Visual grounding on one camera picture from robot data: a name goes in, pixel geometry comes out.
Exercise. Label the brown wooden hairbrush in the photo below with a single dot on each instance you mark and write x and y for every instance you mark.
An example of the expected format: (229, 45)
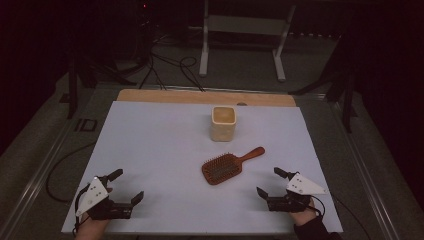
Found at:
(221, 168)

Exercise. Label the white metal stand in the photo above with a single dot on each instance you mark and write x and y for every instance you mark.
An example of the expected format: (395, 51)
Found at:
(246, 25)

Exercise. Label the black stand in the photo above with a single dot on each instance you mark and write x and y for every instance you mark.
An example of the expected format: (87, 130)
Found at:
(348, 106)
(72, 93)

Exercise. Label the beige square cup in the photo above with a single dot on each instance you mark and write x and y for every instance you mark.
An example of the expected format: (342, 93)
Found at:
(222, 131)

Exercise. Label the person's right hand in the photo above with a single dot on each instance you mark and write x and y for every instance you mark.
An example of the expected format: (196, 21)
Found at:
(303, 218)

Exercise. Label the dark equipment with red light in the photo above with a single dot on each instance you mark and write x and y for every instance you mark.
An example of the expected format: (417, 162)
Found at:
(144, 20)

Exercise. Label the metal floor rail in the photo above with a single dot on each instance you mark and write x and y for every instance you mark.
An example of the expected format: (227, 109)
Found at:
(371, 186)
(31, 186)

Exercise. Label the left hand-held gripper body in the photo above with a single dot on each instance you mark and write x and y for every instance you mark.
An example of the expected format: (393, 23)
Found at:
(110, 210)

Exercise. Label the person's left hand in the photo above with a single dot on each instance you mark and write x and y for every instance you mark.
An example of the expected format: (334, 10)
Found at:
(91, 228)

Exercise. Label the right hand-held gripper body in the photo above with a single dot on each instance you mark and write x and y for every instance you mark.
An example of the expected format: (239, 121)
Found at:
(290, 202)

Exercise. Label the white table mat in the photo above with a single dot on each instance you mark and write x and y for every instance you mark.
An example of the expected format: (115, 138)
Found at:
(160, 150)

